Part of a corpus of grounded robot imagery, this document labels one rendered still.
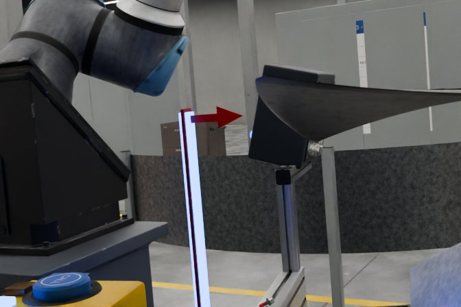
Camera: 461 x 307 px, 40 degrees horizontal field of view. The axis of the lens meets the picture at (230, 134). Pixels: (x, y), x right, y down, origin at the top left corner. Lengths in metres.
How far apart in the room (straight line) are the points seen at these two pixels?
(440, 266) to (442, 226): 1.91
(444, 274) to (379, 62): 6.28
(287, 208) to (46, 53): 0.52
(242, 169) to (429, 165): 0.72
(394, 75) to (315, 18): 1.08
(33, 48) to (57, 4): 0.10
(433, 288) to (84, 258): 0.46
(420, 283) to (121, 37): 0.60
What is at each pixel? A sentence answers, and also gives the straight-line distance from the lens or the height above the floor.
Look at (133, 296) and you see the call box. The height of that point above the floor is 1.07.
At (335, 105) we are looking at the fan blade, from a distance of 0.66.
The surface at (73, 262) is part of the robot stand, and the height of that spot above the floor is 1.00.
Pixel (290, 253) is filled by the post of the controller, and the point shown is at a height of 0.90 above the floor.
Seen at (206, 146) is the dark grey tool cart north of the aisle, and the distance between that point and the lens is 7.39.
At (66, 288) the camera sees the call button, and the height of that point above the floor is 1.08.
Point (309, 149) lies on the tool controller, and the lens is 1.27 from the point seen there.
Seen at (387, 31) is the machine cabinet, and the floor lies 1.70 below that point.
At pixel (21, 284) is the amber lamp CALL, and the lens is 0.50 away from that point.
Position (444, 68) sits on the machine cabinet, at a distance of 6.77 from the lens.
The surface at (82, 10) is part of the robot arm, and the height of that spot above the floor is 1.35.
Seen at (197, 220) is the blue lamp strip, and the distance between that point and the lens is 0.69.
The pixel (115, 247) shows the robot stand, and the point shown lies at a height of 1.00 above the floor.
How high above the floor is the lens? 1.21
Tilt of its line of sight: 4 degrees down
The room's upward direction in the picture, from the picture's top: 5 degrees counter-clockwise
